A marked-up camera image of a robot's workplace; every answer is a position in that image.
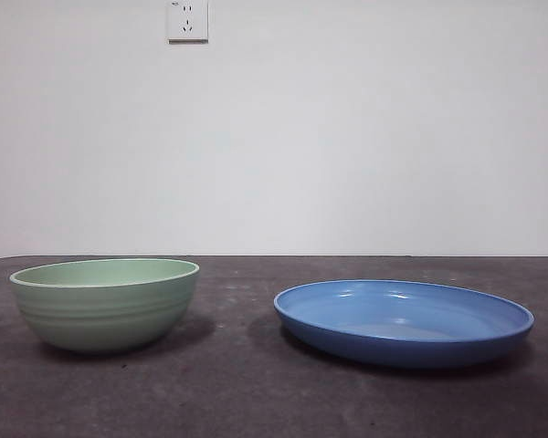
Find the blue shallow plate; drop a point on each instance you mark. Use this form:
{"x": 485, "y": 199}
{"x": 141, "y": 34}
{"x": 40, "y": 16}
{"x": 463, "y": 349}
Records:
{"x": 402, "y": 351}

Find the green ribbed bowl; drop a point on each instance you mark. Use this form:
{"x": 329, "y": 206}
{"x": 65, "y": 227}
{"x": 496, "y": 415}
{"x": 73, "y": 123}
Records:
{"x": 105, "y": 319}

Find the white wall socket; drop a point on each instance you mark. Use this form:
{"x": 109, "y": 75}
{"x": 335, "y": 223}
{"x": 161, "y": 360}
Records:
{"x": 187, "y": 23}

